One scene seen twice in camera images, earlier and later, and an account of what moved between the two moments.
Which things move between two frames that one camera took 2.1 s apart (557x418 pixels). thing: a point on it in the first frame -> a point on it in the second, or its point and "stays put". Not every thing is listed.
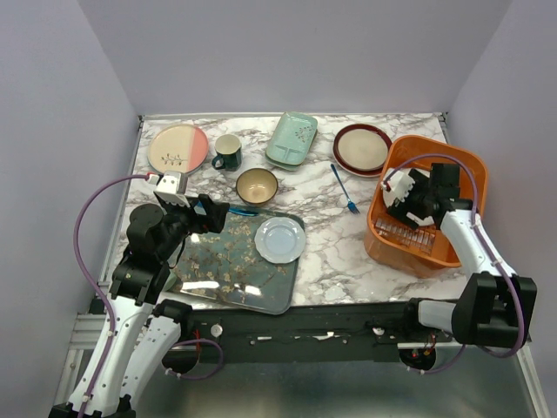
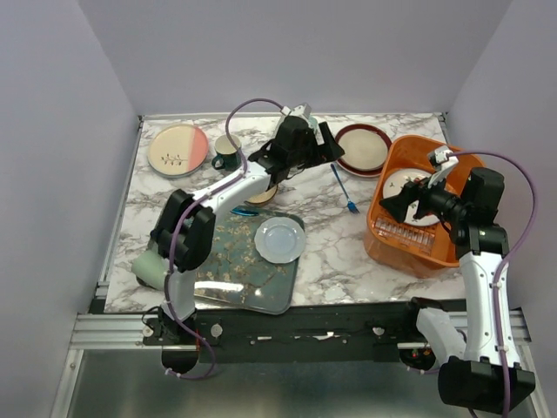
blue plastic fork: (351, 205) stays put
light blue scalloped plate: (279, 239) stays put
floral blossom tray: (224, 268) stays put
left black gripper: (212, 220) -> (328, 151)
